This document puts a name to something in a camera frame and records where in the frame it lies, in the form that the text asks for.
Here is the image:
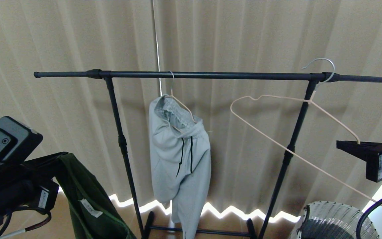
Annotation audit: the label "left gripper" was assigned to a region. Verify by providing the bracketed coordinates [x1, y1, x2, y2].
[0, 166, 60, 230]

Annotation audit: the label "black cable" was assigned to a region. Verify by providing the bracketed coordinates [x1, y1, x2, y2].
[356, 184, 382, 239]

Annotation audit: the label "black clothes rack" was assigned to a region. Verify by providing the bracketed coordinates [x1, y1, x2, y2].
[33, 69, 382, 239]

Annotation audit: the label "green garment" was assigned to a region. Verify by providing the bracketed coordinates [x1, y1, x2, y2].
[54, 153, 137, 239]

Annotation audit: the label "white laundry basket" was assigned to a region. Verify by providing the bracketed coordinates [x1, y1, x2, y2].
[290, 201, 380, 239]

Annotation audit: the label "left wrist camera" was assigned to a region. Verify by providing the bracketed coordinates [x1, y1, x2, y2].
[0, 115, 44, 173]

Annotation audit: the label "pink clothes hanger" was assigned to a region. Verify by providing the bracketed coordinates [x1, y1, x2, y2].
[230, 58, 382, 209]
[163, 71, 197, 124]

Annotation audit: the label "pale grey shorts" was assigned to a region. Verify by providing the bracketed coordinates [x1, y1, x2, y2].
[149, 95, 211, 239]

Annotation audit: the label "beige curtain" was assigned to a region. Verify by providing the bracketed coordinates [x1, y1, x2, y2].
[0, 0, 382, 223]

